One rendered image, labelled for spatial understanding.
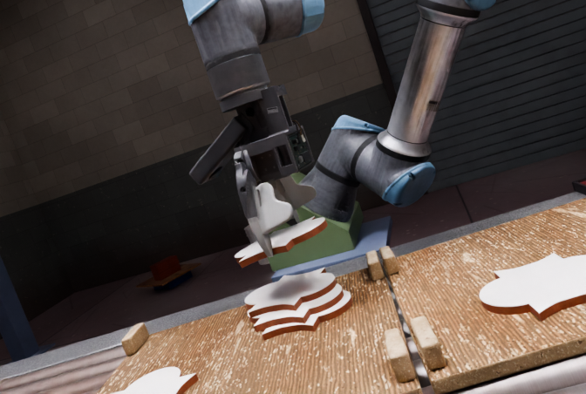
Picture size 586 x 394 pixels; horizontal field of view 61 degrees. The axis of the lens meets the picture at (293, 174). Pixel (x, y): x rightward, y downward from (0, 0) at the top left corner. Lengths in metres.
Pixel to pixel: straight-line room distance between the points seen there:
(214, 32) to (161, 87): 5.42
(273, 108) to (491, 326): 0.35
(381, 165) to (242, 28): 0.51
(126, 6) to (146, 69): 0.74
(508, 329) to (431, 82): 0.57
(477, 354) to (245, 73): 0.40
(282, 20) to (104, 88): 5.79
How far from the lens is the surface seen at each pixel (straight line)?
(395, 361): 0.48
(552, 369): 0.51
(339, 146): 1.13
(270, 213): 0.63
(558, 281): 0.59
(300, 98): 5.49
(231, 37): 0.64
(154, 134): 6.14
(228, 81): 0.64
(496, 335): 0.53
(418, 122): 1.02
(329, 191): 1.14
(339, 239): 1.15
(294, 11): 0.70
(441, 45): 0.98
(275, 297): 0.72
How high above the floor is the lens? 1.19
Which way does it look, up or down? 6 degrees down
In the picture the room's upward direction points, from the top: 19 degrees counter-clockwise
